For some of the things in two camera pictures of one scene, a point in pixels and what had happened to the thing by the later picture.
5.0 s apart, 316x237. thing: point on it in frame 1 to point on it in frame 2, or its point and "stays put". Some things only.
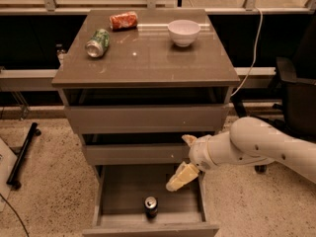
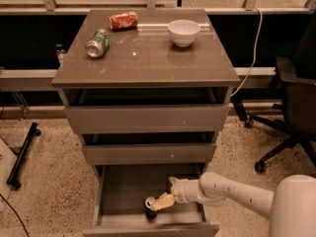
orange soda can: x=123 y=21 stays put
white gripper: x=201 y=152 to x=181 y=192
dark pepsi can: x=151 y=207 stays put
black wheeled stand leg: x=13 y=176 stays put
